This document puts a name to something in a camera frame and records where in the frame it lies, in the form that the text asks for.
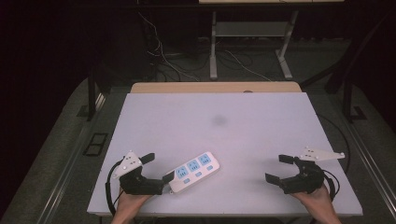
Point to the black floor socket plate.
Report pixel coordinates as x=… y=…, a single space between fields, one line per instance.
x=95 y=144

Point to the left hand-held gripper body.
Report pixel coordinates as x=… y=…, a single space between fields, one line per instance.
x=137 y=183

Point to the white metal desk frame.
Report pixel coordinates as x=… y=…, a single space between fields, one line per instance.
x=249 y=29

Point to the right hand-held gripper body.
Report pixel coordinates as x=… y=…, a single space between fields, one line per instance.
x=306 y=180

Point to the metal floor rail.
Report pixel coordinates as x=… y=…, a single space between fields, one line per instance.
x=367 y=161
x=67 y=174

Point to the white table mat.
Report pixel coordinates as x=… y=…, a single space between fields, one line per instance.
x=224 y=130

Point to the wooden table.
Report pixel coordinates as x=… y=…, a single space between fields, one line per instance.
x=214 y=87

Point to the person's left hand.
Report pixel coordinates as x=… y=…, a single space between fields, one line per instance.
x=130 y=203

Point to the black metal stand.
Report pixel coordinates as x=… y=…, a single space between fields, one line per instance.
x=91 y=93
x=350 y=93

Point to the white power strip blue sockets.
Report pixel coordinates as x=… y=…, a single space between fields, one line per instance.
x=194 y=171

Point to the person's right hand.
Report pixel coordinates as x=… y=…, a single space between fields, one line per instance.
x=319 y=202

